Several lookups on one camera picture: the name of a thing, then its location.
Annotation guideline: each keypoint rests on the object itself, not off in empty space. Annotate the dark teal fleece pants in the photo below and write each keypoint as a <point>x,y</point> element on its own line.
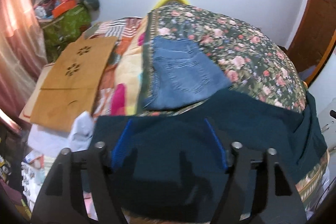
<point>169,172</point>

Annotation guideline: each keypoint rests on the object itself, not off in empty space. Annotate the white cloth garment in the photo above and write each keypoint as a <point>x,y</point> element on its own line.
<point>50,142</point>

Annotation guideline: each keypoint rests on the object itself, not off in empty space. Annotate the brown wooden door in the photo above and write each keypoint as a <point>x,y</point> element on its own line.
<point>314,34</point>

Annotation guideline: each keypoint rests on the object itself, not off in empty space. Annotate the green patterned storage bag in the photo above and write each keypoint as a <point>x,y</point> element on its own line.
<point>65,29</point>

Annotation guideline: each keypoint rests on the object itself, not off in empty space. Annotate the orange box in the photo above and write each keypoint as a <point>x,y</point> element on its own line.
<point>63,7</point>

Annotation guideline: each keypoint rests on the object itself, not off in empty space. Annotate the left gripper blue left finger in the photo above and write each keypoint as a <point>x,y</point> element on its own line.
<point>122,146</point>

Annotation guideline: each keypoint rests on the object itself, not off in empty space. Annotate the colourful striped blanket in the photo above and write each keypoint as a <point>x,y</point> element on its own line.
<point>121,81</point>

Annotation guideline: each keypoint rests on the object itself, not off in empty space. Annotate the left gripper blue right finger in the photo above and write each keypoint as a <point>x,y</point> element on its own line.
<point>215,145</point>

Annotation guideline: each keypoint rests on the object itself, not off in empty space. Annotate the pink orange curtain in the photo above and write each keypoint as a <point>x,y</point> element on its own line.
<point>23,54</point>

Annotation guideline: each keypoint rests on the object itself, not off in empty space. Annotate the folded blue jeans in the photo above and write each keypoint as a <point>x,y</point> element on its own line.
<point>182,75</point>

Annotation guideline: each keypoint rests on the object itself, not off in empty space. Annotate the floral dark green bedspread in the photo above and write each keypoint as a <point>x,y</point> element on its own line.
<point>254,64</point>

